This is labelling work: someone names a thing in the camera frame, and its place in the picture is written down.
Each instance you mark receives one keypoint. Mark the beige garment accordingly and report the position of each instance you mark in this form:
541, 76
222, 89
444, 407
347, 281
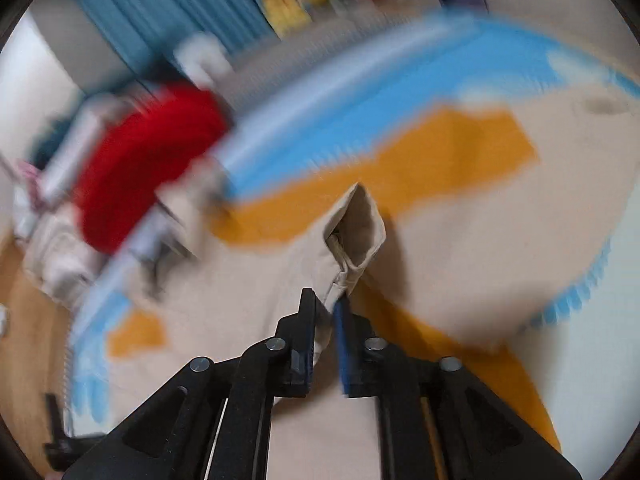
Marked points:
450, 260

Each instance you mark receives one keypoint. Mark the yellow plush toys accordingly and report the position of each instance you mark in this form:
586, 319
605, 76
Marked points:
295, 2

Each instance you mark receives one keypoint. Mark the red folded blanket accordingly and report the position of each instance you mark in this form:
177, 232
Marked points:
150, 160

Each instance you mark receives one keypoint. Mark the white roll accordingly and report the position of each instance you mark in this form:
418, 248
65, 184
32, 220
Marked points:
75, 150

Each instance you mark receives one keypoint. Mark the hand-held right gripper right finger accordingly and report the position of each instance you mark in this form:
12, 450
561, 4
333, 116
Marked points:
344, 340

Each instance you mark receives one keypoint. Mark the white object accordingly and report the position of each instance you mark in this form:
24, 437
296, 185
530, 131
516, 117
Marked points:
202, 57

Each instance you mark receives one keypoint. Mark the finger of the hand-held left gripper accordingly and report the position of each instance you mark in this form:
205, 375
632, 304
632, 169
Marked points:
54, 420

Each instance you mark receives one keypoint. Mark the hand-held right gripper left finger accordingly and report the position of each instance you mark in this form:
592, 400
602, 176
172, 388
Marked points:
306, 330

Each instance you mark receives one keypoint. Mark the blue curtain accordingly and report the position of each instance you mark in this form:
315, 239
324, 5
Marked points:
150, 0

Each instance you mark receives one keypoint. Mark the cream folded blanket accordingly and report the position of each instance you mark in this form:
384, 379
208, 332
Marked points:
60, 260

